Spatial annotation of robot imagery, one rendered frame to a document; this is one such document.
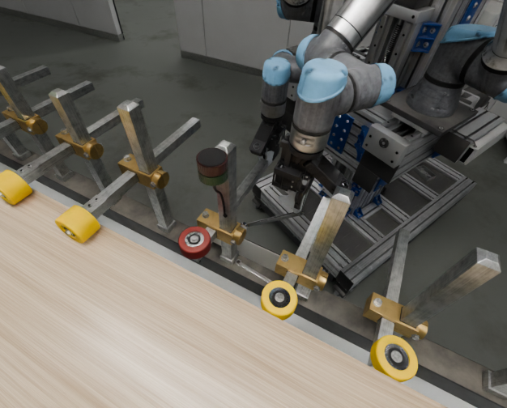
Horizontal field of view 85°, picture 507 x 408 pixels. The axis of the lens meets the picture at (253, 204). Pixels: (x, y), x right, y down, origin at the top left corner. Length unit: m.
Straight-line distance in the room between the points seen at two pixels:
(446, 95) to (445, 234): 1.37
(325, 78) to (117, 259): 0.59
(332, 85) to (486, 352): 1.70
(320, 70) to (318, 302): 0.63
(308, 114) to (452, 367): 0.75
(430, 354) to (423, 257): 1.18
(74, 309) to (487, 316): 1.94
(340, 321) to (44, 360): 0.69
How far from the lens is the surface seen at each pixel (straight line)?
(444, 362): 0.97
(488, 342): 2.01
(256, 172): 0.94
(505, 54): 0.92
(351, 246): 1.64
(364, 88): 0.55
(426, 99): 1.06
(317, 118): 0.51
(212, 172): 0.53
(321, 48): 0.65
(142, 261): 0.72
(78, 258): 0.78
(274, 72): 0.82
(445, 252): 2.18
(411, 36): 1.20
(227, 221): 0.73
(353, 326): 0.89
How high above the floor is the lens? 1.50
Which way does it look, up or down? 49 degrees down
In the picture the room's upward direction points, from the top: 4 degrees clockwise
